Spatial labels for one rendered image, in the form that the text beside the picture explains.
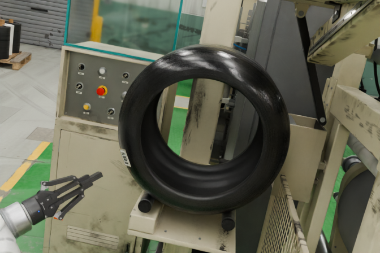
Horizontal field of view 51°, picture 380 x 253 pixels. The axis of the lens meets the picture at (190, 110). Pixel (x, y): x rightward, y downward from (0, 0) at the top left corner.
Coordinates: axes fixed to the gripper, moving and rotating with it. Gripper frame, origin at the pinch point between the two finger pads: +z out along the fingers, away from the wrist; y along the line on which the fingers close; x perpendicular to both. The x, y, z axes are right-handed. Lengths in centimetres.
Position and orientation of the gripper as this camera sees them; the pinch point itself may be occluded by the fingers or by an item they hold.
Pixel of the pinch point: (90, 179)
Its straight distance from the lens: 127.9
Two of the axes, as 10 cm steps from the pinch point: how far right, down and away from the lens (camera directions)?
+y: 3.5, 9.2, 1.8
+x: 5.5, -0.5, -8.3
